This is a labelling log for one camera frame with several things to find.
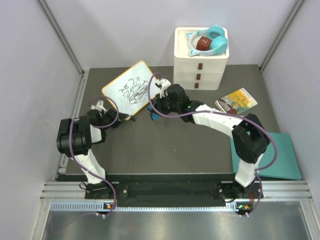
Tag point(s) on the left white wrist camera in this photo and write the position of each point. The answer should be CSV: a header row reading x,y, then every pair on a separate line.
x,y
99,106

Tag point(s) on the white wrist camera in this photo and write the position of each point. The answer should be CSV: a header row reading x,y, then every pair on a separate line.
x,y
163,84
99,106

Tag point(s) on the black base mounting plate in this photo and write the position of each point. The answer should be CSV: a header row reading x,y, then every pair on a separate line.
x,y
182,191

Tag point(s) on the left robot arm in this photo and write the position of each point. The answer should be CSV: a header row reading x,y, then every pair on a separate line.
x,y
75,140

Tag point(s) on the orange-framed whiteboard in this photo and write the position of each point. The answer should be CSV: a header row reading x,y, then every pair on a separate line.
x,y
129,91

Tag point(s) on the teal cat-ear headphones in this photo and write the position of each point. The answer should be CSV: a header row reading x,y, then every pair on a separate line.
x,y
219,43

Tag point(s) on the aluminium front rail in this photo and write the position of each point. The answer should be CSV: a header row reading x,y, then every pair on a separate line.
x,y
67,196

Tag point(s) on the teal foam pad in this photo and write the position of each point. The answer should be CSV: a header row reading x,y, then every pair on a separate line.
x,y
285,166

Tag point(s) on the dark red cube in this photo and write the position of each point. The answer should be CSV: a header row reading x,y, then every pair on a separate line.
x,y
203,44

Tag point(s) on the yellow illustrated book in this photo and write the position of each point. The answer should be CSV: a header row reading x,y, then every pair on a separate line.
x,y
236,102

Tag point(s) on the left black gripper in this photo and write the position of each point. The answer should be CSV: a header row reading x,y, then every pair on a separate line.
x,y
111,113

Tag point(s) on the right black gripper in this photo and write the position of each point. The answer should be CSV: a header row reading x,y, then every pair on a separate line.
x,y
158,103

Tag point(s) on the white three-drawer storage box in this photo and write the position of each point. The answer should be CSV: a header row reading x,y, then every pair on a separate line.
x,y
196,72

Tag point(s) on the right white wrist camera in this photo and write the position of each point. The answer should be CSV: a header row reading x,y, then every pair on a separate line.
x,y
163,84

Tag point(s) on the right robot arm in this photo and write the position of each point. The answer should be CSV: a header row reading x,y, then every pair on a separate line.
x,y
247,133

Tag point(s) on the blue bone-shaped eraser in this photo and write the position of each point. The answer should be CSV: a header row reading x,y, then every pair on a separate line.
x,y
153,115

